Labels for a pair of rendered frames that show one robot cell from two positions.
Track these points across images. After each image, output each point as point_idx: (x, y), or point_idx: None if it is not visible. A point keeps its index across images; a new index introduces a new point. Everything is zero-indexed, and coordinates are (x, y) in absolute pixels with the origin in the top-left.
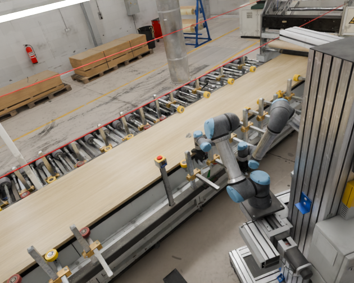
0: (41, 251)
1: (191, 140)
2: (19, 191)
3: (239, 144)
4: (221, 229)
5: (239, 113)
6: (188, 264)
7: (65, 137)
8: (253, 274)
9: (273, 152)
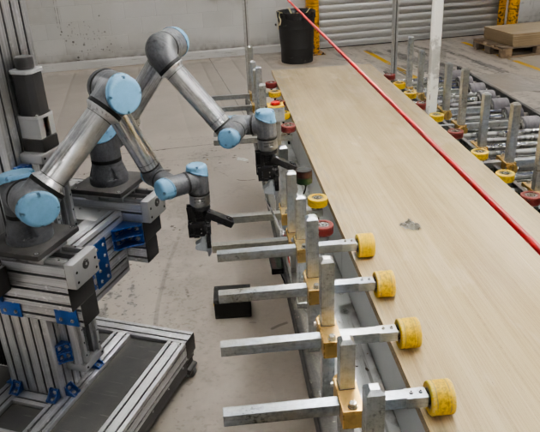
0: (296, 110)
1: (384, 223)
2: (441, 104)
3: (201, 162)
4: (268, 398)
5: (426, 333)
6: (253, 332)
7: None
8: (135, 340)
9: None
